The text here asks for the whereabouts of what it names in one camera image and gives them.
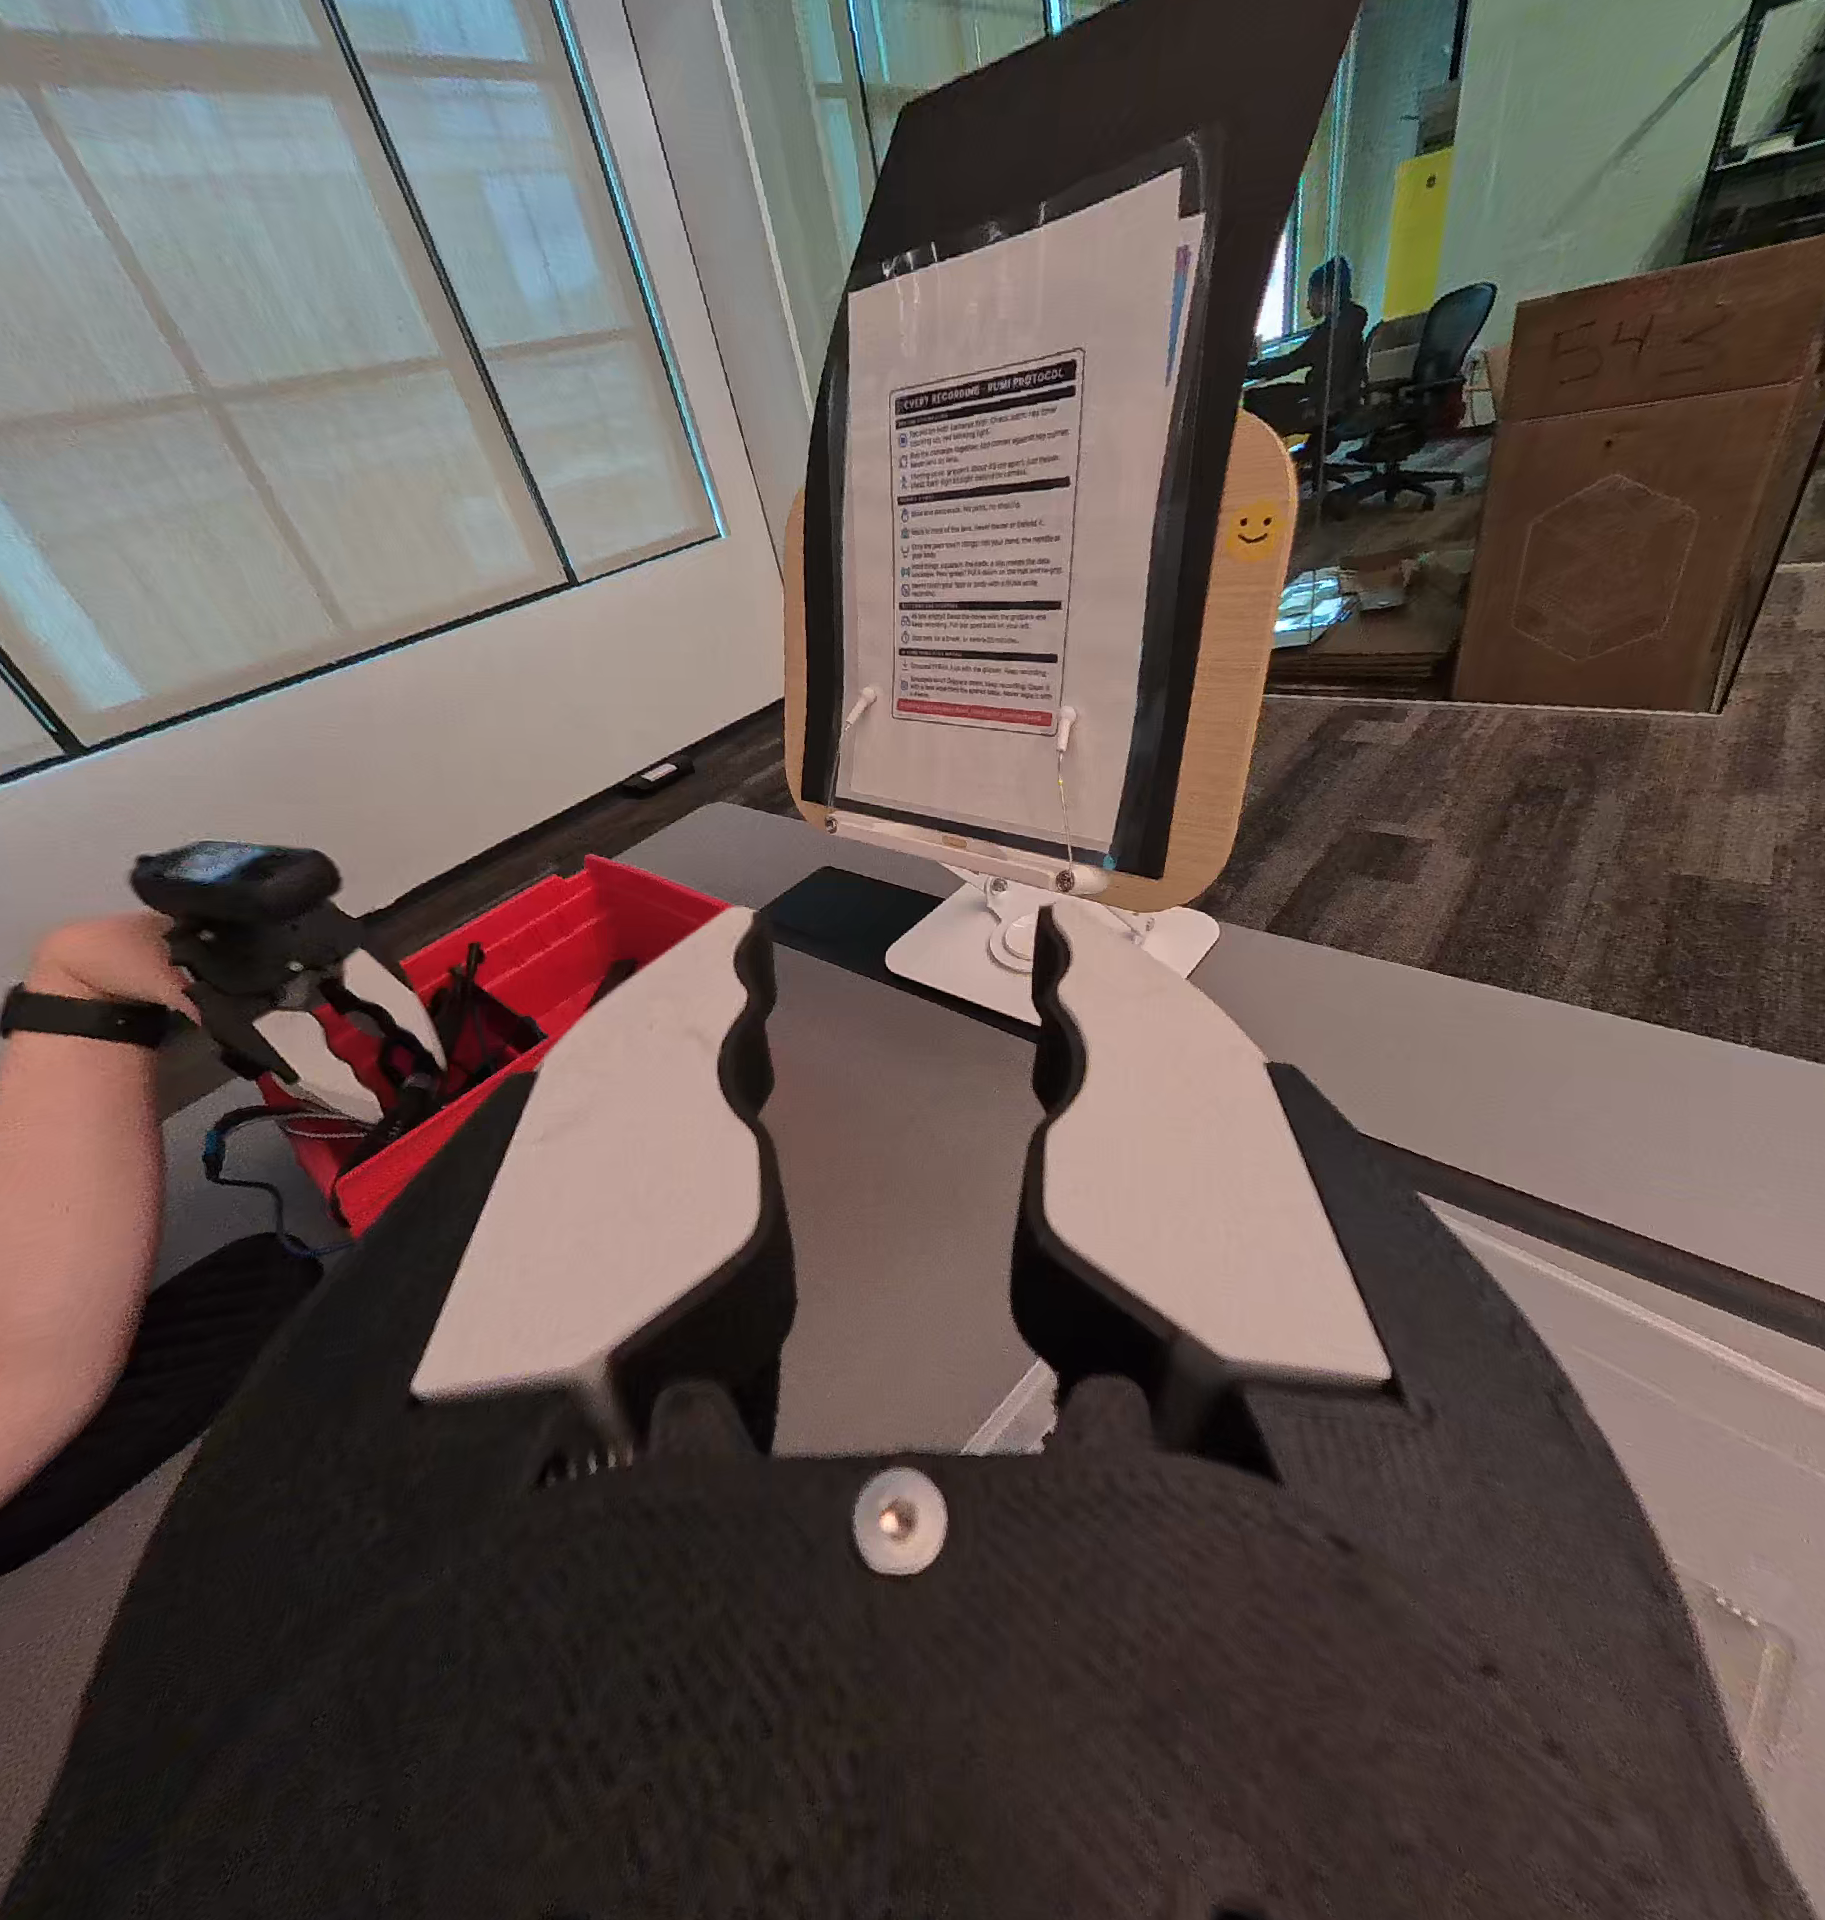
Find thin blue cable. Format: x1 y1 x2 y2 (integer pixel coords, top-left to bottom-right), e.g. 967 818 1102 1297
203 1106 322 1256

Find white stand base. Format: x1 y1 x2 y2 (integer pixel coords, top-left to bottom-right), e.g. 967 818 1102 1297
885 863 1223 1033

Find black chair armrest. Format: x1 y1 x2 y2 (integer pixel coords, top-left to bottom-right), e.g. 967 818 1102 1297
0 1236 325 1587

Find black wristband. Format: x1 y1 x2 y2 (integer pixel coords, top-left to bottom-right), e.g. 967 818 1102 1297
0 980 174 1048

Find yellow panel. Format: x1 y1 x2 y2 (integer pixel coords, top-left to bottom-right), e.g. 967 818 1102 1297
1383 148 1457 324

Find black office chair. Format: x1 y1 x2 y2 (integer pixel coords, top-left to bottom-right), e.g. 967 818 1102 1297
1362 283 1501 512

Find red plastic bin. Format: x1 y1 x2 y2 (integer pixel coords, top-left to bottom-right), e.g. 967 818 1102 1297
261 853 735 1240

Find clear plastic bin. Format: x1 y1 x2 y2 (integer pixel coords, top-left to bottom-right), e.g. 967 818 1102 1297
1429 1199 1825 1920

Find wooden document stand board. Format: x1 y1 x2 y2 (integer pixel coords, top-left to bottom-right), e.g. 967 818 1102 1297
782 0 1366 915

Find person's left forearm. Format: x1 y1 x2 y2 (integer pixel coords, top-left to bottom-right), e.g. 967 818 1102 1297
0 1026 181 1544

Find large paned window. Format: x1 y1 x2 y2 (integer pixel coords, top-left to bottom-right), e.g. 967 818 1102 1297
0 0 731 801

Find large cardboard box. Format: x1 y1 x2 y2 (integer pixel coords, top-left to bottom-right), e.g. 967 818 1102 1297
1451 227 1825 716

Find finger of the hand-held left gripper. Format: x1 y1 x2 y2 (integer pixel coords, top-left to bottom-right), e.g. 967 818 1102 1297
250 1001 393 1122
336 944 454 1078

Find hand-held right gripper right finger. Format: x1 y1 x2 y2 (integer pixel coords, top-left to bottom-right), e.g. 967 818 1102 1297
1014 905 1395 1479

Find person's left hand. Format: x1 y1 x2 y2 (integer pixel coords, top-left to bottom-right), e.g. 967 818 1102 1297
24 914 203 1023

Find tangled black cables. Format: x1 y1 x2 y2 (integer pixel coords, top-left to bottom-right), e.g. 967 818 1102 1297
377 936 556 1143

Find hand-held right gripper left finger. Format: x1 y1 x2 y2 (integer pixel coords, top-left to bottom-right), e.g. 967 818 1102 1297
410 905 795 1479

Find dark flat pad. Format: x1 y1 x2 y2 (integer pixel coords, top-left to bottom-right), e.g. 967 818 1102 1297
771 867 1044 1040

